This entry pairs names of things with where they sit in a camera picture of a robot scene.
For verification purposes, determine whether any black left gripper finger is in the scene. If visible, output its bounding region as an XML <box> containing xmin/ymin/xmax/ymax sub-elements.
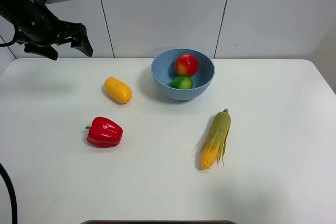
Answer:
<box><xmin>24</xmin><ymin>44</ymin><xmax>58</xmax><ymax>60</ymax></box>
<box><xmin>56</xmin><ymin>20</ymin><xmax>93</xmax><ymax>57</ymax></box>

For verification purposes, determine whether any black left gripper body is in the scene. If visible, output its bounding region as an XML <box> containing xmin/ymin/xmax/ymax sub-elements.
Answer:
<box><xmin>1</xmin><ymin>0</ymin><xmax>60</xmax><ymax>46</ymax></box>

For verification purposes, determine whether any yellow mango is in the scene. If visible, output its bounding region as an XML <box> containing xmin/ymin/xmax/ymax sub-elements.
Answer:
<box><xmin>104</xmin><ymin>77</ymin><xmax>132</xmax><ymax>104</ymax></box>

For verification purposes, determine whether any red pomegranate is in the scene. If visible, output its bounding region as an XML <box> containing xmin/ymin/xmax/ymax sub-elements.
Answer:
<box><xmin>174</xmin><ymin>54</ymin><xmax>198</xmax><ymax>77</ymax></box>

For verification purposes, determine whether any green lime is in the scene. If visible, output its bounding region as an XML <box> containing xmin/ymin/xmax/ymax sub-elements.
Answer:
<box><xmin>171</xmin><ymin>76</ymin><xmax>193</xmax><ymax>90</ymax></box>

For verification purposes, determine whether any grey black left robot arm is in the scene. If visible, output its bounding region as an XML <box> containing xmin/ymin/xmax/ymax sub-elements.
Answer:
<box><xmin>1</xmin><ymin>0</ymin><xmax>93</xmax><ymax>60</ymax></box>

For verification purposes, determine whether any blue plastic bowl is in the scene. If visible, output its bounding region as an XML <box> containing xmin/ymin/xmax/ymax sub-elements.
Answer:
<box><xmin>151</xmin><ymin>48</ymin><xmax>215</xmax><ymax>101</ymax></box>

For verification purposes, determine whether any red bell pepper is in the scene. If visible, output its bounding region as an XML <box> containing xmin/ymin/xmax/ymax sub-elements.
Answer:
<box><xmin>85</xmin><ymin>117</ymin><xmax>123</xmax><ymax>148</ymax></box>

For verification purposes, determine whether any corn cob with husk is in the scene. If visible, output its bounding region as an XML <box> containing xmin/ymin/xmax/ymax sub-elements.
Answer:
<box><xmin>201</xmin><ymin>109</ymin><xmax>232</xmax><ymax>170</ymax></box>

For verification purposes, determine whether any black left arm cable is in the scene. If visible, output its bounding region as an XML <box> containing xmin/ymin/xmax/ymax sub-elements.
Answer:
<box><xmin>0</xmin><ymin>0</ymin><xmax>97</xmax><ymax>224</ymax></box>

